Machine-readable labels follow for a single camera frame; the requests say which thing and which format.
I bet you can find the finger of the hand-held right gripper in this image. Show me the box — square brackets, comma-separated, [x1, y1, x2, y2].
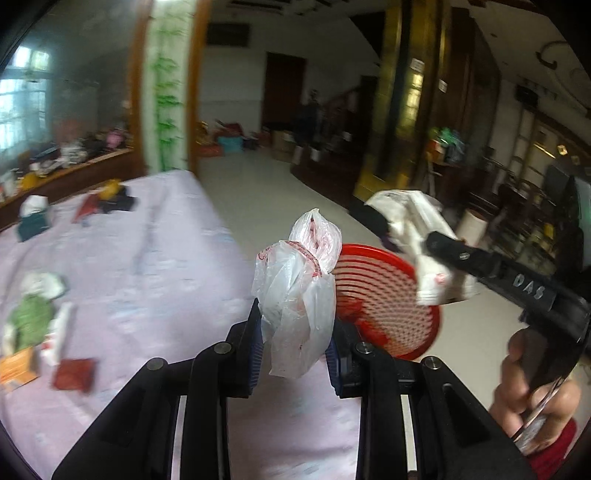
[425, 231, 504, 283]
[355, 205, 393, 250]

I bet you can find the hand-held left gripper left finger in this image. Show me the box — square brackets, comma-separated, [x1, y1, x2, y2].
[51, 298, 265, 480]

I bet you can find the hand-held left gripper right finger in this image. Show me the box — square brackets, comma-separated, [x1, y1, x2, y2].
[324, 318, 539, 480]

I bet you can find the white green snack bag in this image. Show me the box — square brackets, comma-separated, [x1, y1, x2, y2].
[365, 189, 481, 306]

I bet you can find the white translucent plastic bag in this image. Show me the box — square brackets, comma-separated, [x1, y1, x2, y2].
[252, 209, 343, 380]

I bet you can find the red plastic basket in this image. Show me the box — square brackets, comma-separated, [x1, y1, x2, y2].
[330, 243, 441, 361]

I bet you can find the white cloth with green edge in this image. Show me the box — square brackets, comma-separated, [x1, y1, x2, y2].
[21, 272, 65, 301]

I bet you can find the person's right forearm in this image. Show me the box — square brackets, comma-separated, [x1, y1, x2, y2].
[526, 418, 578, 480]

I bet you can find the person's right hand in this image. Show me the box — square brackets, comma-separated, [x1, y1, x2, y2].
[489, 330, 583, 455]

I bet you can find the white cylindrical bin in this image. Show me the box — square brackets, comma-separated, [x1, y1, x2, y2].
[457, 209, 488, 245]

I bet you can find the wooden staircase railing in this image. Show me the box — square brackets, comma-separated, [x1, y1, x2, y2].
[300, 76, 377, 162]

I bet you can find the purple floral tablecloth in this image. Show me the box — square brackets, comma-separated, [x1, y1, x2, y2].
[0, 170, 365, 480]

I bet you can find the cardboard box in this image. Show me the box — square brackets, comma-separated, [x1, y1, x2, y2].
[272, 130, 296, 162]

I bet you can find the dark wooden door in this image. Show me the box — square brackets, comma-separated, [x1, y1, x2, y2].
[263, 52, 308, 130]

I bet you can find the dark brown snack bag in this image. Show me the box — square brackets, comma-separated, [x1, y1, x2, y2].
[52, 357, 98, 394]

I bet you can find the black plastic device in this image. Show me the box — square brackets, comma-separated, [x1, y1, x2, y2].
[99, 187, 139, 214]

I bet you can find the white green tissue pack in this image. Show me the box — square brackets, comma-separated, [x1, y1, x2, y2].
[48, 302, 75, 342]

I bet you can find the white red small packet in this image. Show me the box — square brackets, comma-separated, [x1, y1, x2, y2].
[44, 337, 65, 365]

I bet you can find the red flat packet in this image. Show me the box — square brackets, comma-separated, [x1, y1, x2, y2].
[71, 194, 105, 224]

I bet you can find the green packet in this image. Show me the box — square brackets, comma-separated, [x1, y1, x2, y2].
[7, 295, 56, 352]

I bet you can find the wooden cabinet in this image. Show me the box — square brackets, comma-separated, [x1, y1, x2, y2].
[0, 143, 148, 232]

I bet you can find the orange box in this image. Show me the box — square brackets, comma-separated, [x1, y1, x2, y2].
[0, 348, 40, 391]

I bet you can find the dark green tissue box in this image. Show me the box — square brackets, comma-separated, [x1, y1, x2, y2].
[16, 195, 54, 243]

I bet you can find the golden door frame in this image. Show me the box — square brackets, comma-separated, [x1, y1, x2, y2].
[353, 0, 444, 204]

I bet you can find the green bamboo wall sticker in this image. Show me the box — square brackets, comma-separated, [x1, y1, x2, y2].
[148, 0, 195, 174]

